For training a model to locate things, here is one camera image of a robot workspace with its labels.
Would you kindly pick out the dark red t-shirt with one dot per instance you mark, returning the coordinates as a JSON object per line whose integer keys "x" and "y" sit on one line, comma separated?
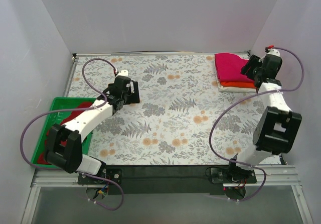
{"x": 62, "y": 123}

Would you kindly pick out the green plastic tray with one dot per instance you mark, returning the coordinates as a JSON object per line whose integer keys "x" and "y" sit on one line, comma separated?
{"x": 45, "y": 118}

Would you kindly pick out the magenta pink t-shirt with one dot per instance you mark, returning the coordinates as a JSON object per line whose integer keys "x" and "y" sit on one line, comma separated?
{"x": 228, "y": 67}

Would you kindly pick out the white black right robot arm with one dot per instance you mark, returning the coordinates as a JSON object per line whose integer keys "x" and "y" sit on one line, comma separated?
{"x": 278, "y": 126}

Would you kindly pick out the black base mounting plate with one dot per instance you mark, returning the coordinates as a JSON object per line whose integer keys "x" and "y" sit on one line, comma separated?
{"x": 168, "y": 179}

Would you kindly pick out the folded cream t-shirt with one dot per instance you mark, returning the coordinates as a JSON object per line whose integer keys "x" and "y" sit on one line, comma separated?
{"x": 233, "y": 89}

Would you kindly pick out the floral patterned table mat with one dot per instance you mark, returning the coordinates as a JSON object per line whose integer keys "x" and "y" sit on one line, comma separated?
{"x": 182, "y": 117}

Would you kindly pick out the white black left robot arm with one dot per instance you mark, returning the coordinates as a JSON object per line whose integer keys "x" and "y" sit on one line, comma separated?
{"x": 64, "y": 142}

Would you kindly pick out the folded orange t-shirt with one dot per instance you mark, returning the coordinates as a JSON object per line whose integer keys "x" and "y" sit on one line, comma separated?
{"x": 237, "y": 84}

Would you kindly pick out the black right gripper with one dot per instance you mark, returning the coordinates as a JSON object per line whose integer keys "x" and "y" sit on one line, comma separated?
{"x": 251, "y": 66}

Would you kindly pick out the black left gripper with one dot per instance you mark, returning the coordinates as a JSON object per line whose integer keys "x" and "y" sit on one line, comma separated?
{"x": 135, "y": 92}

